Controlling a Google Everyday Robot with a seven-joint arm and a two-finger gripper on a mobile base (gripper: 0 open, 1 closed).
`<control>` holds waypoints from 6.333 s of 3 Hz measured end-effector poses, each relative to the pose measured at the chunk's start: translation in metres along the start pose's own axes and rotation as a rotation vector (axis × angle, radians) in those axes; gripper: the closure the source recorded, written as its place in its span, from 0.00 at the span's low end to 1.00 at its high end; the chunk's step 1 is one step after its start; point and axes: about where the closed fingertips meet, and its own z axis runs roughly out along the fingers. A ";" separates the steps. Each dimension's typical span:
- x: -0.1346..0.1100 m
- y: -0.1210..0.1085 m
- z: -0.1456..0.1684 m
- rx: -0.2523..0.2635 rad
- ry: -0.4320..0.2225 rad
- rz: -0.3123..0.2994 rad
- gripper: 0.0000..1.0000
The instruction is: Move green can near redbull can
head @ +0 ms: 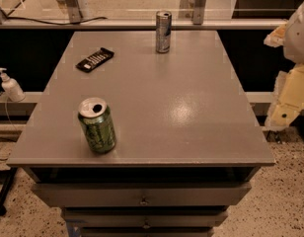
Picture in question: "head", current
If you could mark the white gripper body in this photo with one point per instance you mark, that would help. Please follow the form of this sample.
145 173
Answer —
299 39

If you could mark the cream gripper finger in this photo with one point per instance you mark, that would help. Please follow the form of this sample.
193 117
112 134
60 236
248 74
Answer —
280 117
276 37

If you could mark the green soda can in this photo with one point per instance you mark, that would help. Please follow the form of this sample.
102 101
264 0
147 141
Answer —
97 124

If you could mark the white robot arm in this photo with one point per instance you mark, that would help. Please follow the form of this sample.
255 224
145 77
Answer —
293 46

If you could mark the silver redbull can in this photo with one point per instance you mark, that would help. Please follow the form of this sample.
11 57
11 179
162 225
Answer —
163 31

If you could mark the grey drawer cabinet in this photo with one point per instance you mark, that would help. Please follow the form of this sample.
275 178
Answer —
179 118

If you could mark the top grey drawer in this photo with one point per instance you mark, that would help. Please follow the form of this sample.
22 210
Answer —
144 195

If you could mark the grey drawer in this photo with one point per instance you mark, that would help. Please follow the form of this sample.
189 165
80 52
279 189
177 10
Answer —
144 195
160 217

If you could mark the black snack bar packet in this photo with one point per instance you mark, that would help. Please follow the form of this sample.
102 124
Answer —
96 59

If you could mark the middle grey drawer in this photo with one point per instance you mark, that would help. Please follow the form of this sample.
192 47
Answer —
160 217

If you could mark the white pump sanitizer bottle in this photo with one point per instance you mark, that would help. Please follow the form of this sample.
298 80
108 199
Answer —
11 87

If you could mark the black stand on floor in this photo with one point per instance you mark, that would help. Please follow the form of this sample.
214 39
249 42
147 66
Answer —
6 181

